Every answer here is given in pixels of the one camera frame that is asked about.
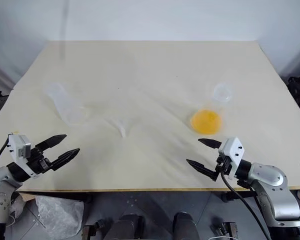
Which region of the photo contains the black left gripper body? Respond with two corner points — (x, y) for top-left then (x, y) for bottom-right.
(27, 146), (53, 176)

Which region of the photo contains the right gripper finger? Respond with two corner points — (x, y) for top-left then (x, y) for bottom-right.
(198, 138), (224, 150)
(186, 158), (220, 182)

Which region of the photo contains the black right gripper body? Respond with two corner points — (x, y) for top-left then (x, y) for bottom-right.
(215, 153), (235, 176)

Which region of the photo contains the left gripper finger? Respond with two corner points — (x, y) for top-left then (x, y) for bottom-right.
(34, 134), (68, 151)
(49, 147), (81, 172)

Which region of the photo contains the clear plastic jar pouring liquid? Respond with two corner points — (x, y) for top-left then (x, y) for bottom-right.
(189, 81), (234, 136)

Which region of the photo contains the clear plastic carafe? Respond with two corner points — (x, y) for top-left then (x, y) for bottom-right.
(52, 91), (89, 126)

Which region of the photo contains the crumpled clear plastic bag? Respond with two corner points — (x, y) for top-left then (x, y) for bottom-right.
(35, 195), (85, 240)

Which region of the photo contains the dark rounded shape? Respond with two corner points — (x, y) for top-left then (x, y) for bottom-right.
(173, 211), (200, 240)
(114, 213), (144, 240)

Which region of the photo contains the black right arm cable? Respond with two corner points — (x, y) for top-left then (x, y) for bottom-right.
(220, 169), (272, 240)

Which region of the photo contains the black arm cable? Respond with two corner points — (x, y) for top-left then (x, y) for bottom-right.
(0, 136), (11, 172)
(220, 169), (272, 240)

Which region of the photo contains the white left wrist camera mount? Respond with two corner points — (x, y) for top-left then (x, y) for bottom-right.
(7, 133), (41, 180)

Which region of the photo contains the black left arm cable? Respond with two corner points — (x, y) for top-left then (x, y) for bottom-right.
(0, 136), (11, 172)

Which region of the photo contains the black metal bracket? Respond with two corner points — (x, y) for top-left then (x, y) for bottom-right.
(82, 218), (108, 240)
(211, 220), (239, 240)

